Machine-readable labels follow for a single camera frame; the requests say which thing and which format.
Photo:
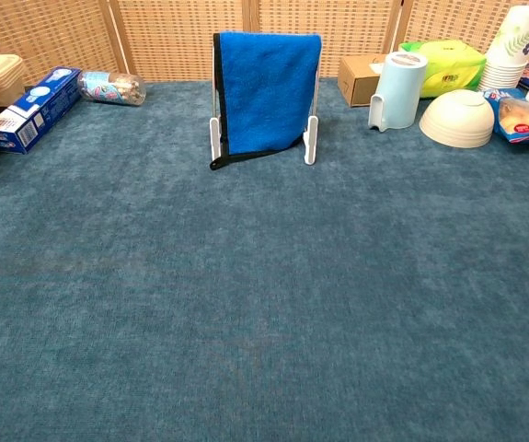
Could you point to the blue toothpaste box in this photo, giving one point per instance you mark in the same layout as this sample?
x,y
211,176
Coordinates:
x,y
34,110

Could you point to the wicker folding screen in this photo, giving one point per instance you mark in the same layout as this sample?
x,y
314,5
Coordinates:
x,y
167,41

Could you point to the cream upturned bowl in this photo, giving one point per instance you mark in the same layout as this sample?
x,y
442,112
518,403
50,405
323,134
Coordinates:
x,y
457,119

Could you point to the green tissue pack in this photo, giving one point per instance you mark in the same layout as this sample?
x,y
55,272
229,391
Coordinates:
x,y
452,69

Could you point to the blue cookie snack bag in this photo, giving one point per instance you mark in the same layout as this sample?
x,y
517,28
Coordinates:
x,y
521,122

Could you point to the brown cardboard box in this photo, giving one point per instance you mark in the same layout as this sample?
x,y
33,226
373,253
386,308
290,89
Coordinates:
x,y
358,80

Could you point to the grey and blue cloth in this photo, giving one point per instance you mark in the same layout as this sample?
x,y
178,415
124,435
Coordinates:
x,y
268,92

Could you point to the teal carpet table cover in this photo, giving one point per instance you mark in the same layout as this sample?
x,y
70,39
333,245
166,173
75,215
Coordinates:
x,y
264,322

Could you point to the light blue cylindrical container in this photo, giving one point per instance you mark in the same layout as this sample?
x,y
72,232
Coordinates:
x,y
399,92

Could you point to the clear plastic snack bottle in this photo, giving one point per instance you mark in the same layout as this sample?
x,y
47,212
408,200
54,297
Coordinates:
x,y
112,87

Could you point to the stack of paper cups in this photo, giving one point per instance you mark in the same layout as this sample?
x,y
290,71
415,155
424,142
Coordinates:
x,y
512,50

